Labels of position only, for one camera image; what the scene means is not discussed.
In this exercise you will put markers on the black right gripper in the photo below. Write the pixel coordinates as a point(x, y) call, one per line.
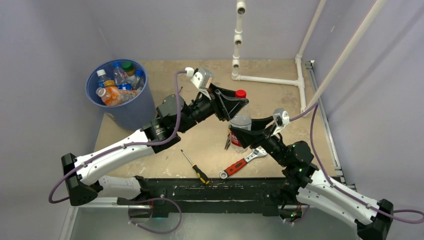
point(258, 134)

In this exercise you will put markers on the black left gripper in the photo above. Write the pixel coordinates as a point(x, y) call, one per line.
point(225, 108)

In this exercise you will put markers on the red label clear bottle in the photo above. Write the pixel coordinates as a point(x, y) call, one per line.
point(242, 120)

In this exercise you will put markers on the blue label bottle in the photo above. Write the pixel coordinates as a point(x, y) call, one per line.
point(139, 80)
point(102, 78)

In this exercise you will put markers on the green cap clear bottle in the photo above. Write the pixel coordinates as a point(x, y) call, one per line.
point(130, 71)

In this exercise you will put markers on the crushed orange label bottle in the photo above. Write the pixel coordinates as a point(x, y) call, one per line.
point(112, 96)

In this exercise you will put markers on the blue label bottle back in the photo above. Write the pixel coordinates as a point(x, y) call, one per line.
point(102, 78)

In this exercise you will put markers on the pepsi label clear bottle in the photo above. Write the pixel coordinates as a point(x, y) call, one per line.
point(121, 77)

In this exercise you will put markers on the orange juice bottle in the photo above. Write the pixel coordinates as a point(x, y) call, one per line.
point(109, 84)

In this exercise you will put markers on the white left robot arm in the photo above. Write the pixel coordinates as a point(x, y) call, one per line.
point(86, 176)

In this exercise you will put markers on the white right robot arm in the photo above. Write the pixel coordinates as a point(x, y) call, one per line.
point(308, 184)

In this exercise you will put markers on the blue plastic bin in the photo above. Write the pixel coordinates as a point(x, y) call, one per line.
point(132, 114)

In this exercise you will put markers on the yellow black screwdriver front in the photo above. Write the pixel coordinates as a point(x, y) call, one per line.
point(200, 174)

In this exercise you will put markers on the red handled adjustable wrench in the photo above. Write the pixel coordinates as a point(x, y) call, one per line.
point(235, 167)

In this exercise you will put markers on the yellow handled pliers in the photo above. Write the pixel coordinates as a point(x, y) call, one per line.
point(228, 141)

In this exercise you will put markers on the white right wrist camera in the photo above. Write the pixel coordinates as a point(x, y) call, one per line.
point(281, 120)

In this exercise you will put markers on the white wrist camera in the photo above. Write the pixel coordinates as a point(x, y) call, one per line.
point(201, 78)
point(281, 120)

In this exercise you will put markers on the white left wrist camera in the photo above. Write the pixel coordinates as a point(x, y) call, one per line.
point(201, 78)

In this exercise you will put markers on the black table front rail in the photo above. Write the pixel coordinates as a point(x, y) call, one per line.
point(254, 195)

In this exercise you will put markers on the aluminium side rail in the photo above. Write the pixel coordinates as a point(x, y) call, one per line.
point(339, 175)

